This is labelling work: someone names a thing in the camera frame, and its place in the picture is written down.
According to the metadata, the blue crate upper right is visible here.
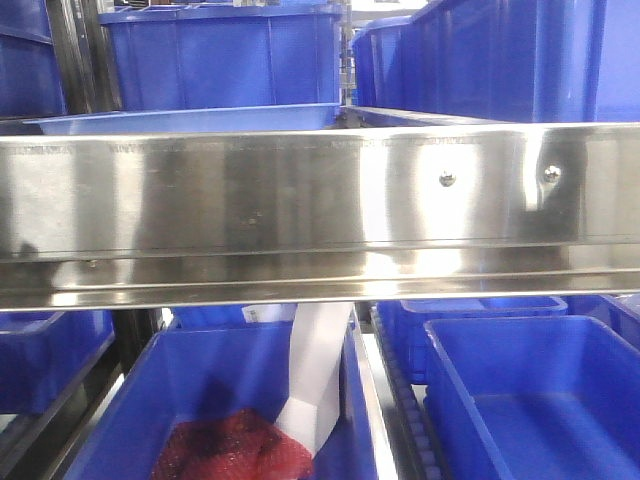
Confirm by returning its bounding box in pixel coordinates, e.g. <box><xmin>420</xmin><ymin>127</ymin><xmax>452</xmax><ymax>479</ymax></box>
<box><xmin>352</xmin><ymin>1</ymin><xmax>639</xmax><ymax>123</ymax></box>

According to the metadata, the blue bin with red net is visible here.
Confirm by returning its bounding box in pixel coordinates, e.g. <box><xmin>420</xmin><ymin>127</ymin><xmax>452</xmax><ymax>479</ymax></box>
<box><xmin>67</xmin><ymin>322</ymin><xmax>378</xmax><ymax>479</ymax></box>

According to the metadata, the blue bin behind lower right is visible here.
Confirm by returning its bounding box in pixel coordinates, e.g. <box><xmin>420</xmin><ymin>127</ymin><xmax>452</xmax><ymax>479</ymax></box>
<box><xmin>376</xmin><ymin>296</ymin><xmax>569</xmax><ymax>385</ymax></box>

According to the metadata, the blue crate upper middle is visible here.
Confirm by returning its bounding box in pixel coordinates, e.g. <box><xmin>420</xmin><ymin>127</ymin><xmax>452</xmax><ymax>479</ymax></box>
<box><xmin>99</xmin><ymin>4</ymin><xmax>342</xmax><ymax>111</ymax></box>

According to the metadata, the blue crate upper left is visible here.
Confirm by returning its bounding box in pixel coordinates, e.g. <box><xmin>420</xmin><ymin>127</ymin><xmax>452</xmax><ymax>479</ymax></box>
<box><xmin>1</xmin><ymin>1</ymin><xmax>66</xmax><ymax>117</ymax></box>

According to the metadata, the red mesh net bag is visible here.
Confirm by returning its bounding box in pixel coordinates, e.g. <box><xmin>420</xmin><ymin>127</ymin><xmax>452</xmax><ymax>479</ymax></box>
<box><xmin>150</xmin><ymin>409</ymin><xmax>314</xmax><ymax>479</ymax></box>

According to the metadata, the blue crate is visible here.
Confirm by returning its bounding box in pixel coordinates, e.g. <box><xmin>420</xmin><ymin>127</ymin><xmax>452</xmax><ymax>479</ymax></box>
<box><xmin>1</xmin><ymin>1</ymin><xmax>66</xmax><ymax>117</ymax></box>
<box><xmin>352</xmin><ymin>1</ymin><xmax>639</xmax><ymax>123</ymax></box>
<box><xmin>99</xmin><ymin>4</ymin><xmax>342</xmax><ymax>111</ymax></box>

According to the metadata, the stainless steel shelf rail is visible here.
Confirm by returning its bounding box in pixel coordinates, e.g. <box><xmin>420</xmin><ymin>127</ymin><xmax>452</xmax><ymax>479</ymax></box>
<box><xmin>1</xmin><ymin>123</ymin><xmax>639</xmax><ymax>311</ymax></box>

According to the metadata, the white paper sheet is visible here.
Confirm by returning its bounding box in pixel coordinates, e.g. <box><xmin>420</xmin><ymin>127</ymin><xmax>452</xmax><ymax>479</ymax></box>
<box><xmin>242</xmin><ymin>302</ymin><xmax>354</xmax><ymax>455</ymax></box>

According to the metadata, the blue bin lower left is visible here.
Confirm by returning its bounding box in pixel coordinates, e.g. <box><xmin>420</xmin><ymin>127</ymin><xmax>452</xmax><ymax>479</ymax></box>
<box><xmin>1</xmin><ymin>310</ymin><xmax>114</xmax><ymax>414</ymax></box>

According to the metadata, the blue plastic tray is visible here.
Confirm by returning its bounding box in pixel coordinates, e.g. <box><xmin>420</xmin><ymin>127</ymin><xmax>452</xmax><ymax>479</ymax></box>
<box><xmin>25</xmin><ymin>103</ymin><xmax>340</xmax><ymax>135</ymax></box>

